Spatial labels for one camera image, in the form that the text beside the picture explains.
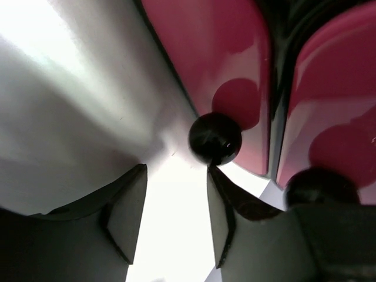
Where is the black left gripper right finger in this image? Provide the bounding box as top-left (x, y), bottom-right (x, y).
top-left (207, 167), bottom-right (375, 281)

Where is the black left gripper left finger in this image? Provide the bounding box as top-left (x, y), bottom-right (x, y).
top-left (1, 164), bottom-right (147, 281)

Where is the black drawer cabinet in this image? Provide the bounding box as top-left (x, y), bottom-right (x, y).
top-left (136, 1), bottom-right (368, 182)

